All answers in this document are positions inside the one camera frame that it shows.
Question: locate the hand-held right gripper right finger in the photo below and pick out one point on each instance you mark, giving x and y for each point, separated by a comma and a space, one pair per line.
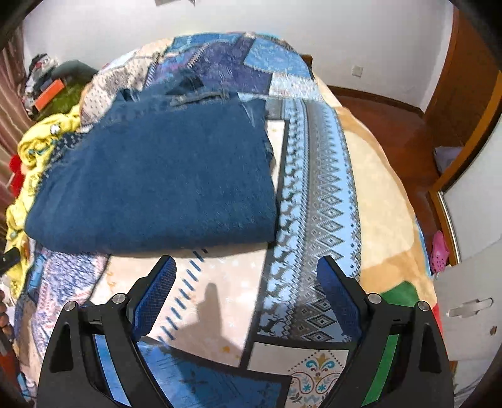
339, 298

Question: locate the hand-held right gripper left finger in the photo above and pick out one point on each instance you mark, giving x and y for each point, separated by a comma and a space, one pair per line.
155, 302

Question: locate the blue denim jacket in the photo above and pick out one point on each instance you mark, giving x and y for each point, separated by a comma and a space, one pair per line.
157, 176

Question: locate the pile of clothes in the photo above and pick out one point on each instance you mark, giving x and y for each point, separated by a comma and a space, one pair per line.
37, 74

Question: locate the red plush toy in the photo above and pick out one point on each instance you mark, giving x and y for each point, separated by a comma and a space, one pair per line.
15, 176

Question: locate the pink shoe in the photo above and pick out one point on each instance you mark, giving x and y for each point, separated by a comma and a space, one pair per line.
438, 247

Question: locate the yellow printed blanket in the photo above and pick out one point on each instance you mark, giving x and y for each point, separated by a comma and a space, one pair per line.
35, 145

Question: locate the blue patchwork blanket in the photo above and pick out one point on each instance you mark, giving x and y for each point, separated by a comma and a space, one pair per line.
313, 176

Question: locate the white cardboard box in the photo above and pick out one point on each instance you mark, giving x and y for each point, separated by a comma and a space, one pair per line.
470, 314

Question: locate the striped brown curtain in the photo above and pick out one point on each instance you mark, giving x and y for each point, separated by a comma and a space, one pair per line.
11, 117

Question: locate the green patterned cloth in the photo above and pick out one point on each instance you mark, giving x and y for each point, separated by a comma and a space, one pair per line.
64, 102

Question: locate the orange box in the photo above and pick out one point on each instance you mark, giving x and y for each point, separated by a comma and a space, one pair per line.
49, 96

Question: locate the grey purple cloth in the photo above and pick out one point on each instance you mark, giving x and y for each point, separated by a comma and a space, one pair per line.
449, 159

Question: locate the wooden door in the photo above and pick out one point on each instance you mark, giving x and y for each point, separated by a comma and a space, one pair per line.
459, 78

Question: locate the white wall socket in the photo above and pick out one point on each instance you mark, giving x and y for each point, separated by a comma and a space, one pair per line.
357, 70

